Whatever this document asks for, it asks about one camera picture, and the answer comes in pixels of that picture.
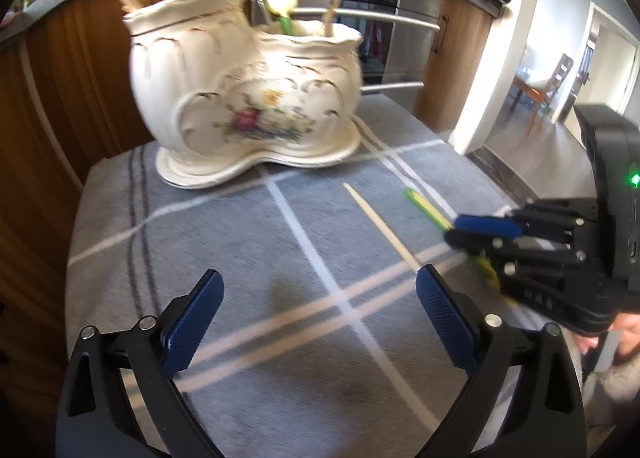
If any grey striped cloth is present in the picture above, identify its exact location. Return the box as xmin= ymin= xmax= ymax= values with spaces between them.
xmin=65 ymin=92 xmax=586 ymax=458

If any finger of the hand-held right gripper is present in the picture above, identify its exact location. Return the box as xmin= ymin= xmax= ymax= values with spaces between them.
xmin=444 ymin=230 xmax=589 ymax=285
xmin=454 ymin=198 xmax=598 ymax=241

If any person's right hand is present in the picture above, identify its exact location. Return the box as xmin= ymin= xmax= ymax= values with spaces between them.
xmin=611 ymin=310 xmax=640 ymax=356

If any green yellow plastic utensil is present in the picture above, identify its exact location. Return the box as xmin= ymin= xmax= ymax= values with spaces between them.
xmin=405 ymin=188 xmax=503 ymax=289

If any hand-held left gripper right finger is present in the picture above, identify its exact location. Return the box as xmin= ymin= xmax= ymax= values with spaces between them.
xmin=415 ymin=264 xmax=587 ymax=458

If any white floral ceramic utensil holder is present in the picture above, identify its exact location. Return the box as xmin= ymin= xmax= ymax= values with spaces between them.
xmin=124 ymin=0 xmax=364 ymax=190

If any wooden chair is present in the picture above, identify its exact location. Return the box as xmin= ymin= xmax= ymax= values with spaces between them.
xmin=510 ymin=54 xmax=574 ymax=137

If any yellow green plastic spoon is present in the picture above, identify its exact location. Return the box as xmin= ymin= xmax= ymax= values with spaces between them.
xmin=265 ymin=0 xmax=301 ymax=36

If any stainless steel oven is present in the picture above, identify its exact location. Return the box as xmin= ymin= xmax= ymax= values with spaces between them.
xmin=250 ymin=0 xmax=443 ymax=99

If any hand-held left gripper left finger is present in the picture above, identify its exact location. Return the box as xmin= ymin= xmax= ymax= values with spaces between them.
xmin=56 ymin=268 xmax=225 ymax=458

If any wide wooden kitchen cabinet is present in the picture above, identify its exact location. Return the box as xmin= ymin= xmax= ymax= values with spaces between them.
xmin=0 ymin=0 xmax=251 ymax=439

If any person's right forearm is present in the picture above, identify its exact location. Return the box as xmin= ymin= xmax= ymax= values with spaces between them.
xmin=585 ymin=355 xmax=640 ymax=444

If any narrow wooden kitchen cabinet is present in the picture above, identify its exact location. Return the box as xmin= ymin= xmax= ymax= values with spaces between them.
xmin=415 ymin=0 xmax=496 ymax=135

